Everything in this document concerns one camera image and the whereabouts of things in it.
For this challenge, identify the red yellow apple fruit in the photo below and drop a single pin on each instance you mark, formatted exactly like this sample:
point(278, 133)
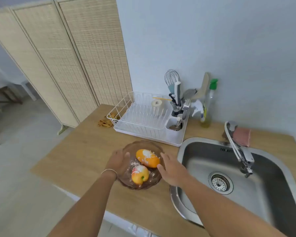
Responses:
point(139, 176)

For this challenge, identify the person's left forearm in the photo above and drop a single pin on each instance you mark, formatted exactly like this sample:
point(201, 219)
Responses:
point(88, 207)

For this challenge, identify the white plastic cutlery holder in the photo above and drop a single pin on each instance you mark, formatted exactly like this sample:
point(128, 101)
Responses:
point(175, 136)

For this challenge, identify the orange mango fruit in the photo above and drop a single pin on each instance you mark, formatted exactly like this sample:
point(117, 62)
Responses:
point(148, 159)

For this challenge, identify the thin yellow stick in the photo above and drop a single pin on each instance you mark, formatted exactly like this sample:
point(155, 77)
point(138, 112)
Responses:
point(162, 98)

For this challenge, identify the teal spatula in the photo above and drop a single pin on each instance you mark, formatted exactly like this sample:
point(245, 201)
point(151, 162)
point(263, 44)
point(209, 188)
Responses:
point(171, 88)

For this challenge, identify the white spray bottle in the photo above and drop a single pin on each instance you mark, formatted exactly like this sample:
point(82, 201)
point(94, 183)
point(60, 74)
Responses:
point(197, 107)

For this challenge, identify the metal spoon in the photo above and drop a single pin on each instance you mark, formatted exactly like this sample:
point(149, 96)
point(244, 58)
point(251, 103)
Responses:
point(176, 127)

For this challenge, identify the pink sponge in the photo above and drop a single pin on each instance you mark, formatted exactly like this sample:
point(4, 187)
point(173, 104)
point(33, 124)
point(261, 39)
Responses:
point(243, 136)

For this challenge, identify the green capped dish soap bottle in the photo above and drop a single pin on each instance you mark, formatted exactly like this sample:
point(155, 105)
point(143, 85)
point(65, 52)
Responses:
point(207, 115)

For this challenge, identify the metal sink strainer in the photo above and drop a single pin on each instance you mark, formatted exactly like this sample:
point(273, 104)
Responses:
point(219, 183)

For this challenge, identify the beige spatula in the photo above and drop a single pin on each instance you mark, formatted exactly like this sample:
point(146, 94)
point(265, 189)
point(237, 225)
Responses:
point(204, 87)

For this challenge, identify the grey metal ladle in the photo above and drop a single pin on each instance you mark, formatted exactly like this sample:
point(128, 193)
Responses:
point(189, 93)

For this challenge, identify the person's right forearm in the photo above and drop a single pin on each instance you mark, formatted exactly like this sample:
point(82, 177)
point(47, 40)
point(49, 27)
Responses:
point(219, 209)

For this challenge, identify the stainless steel sink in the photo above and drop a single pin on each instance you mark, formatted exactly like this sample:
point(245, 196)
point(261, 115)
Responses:
point(261, 194)

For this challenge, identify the woven rattan folding screen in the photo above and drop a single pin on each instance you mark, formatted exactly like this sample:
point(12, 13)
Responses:
point(51, 59)

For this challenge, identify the white dish rack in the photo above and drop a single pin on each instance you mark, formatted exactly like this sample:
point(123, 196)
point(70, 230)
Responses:
point(143, 120)

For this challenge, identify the round white disc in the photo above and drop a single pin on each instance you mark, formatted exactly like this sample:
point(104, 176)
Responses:
point(157, 103)

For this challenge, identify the person's left hand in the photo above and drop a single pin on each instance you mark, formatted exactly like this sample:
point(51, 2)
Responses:
point(117, 161)

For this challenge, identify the person's right hand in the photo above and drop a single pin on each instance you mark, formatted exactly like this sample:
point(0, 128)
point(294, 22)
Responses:
point(175, 172)

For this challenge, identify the chrome faucet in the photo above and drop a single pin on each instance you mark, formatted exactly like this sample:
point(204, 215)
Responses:
point(236, 148)

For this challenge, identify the metal fork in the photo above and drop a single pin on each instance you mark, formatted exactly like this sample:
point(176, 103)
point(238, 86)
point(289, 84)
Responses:
point(186, 106)

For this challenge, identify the yellow cloth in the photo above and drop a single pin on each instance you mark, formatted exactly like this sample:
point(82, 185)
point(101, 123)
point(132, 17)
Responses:
point(104, 123)

